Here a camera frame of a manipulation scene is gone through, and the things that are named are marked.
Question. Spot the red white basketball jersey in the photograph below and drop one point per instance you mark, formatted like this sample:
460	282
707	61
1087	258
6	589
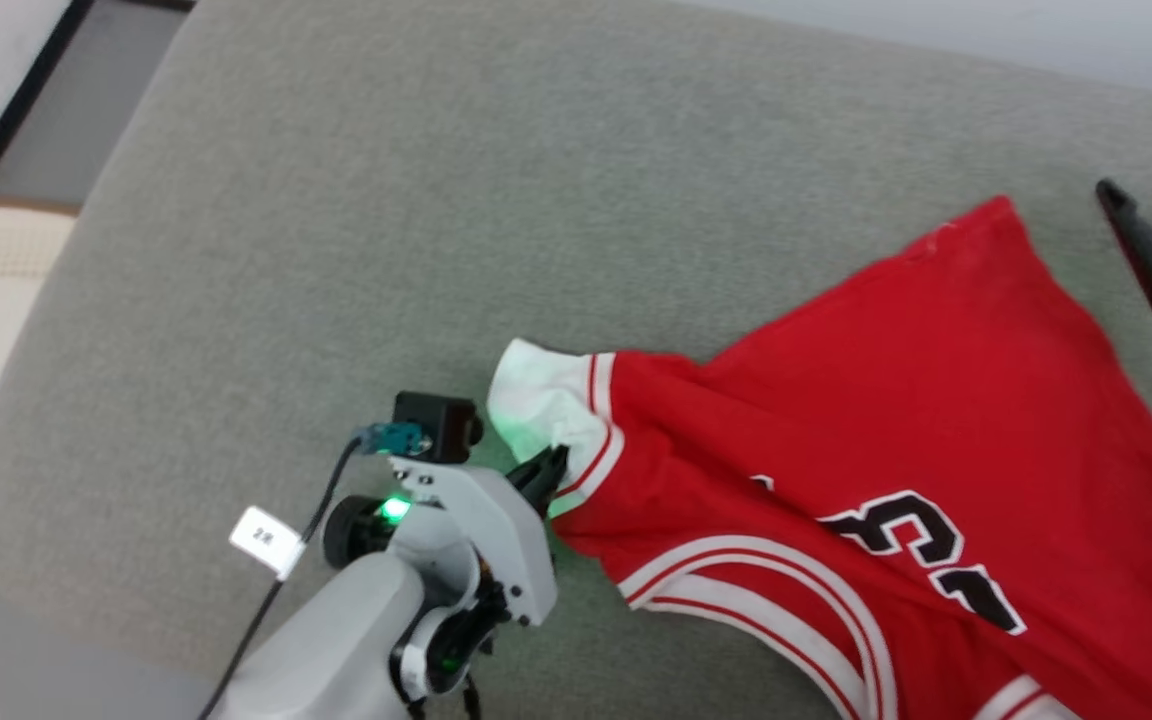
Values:
886	420

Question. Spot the black baseboard strip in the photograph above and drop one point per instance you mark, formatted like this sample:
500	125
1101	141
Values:
21	100

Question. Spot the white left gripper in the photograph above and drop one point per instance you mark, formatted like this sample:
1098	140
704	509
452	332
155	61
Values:
496	530

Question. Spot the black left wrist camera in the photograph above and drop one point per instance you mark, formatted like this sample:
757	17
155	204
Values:
436	425

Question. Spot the grey fabric sofa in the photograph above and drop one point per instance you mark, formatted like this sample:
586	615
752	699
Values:
336	220

